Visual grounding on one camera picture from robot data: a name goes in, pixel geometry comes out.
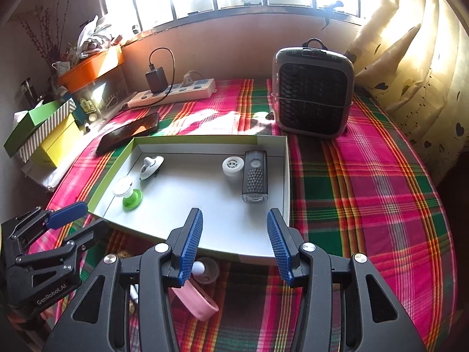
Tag pile of papers and bags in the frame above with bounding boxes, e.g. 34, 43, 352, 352
51, 15, 123, 70

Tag orange plastic bin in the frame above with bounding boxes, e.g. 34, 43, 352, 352
57, 46, 125, 92

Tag pink plastic clip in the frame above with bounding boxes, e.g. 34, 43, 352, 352
170, 280, 220, 321

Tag black phone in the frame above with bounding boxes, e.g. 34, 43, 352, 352
96, 112, 161, 155

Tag dried red branches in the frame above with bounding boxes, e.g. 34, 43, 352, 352
18, 0, 79, 67

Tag clear plastic box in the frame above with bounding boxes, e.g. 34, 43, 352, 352
79, 77, 127, 112

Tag black window latch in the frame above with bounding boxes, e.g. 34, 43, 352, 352
322, 1, 345, 30

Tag black charger cable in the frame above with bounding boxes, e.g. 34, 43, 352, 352
147, 48, 176, 98

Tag cream heart print curtain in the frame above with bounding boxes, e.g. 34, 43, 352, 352
344, 0, 466, 177

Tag black charger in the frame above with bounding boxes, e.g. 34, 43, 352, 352
145, 67, 168, 93

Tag striped box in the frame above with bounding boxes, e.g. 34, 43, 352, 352
18, 99, 77, 164

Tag black rectangular gadget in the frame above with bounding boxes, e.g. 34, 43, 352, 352
241, 150, 268, 204

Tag white oval knob gadget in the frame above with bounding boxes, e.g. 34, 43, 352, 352
139, 156, 164, 181

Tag green white cardboard box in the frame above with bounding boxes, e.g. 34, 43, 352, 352
85, 135, 292, 266

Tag small grey heater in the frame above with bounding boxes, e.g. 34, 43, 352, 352
271, 38, 356, 140

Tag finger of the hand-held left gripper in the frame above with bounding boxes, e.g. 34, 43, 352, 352
15, 219, 111, 270
0, 201, 89, 261

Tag yellow box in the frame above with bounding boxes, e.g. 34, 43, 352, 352
31, 114, 81, 168

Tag green white round stand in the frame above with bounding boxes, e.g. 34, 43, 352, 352
112, 177, 143, 212

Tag white round cap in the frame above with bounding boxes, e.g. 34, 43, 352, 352
222, 156, 245, 183

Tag beige power strip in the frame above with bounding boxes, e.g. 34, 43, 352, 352
127, 78, 217, 109

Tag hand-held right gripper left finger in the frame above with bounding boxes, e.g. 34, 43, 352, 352
44, 207, 204, 352

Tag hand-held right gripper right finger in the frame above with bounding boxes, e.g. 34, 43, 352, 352
266, 207, 427, 352

